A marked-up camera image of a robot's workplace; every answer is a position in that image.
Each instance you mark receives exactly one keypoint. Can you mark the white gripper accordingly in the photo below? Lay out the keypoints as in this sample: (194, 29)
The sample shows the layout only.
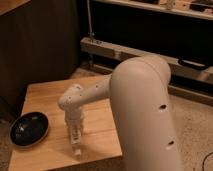
(74, 118)

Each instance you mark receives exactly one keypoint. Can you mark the white plastic bottle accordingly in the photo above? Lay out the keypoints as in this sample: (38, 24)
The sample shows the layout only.
(75, 141)

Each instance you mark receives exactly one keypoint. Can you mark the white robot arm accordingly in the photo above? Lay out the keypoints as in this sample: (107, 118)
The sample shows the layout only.
(139, 100)

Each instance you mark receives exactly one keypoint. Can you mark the dark ceramic bowl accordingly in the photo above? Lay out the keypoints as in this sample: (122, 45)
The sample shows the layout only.
(29, 129)

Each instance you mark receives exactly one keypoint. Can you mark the wooden table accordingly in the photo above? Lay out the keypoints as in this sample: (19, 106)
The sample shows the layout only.
(54, 151)

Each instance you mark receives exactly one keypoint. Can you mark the wooden shelf beam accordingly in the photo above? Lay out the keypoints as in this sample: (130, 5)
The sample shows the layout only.
(121, 53)

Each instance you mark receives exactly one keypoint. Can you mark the metal pole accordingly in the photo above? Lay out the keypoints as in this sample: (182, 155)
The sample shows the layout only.
(91, 33)

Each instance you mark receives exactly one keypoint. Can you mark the black flat object on shelf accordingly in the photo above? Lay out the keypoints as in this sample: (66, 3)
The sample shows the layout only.
(193, 65)

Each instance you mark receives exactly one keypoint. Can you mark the upper wooden shelf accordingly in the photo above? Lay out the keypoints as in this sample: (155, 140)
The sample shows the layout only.
(157, 8)

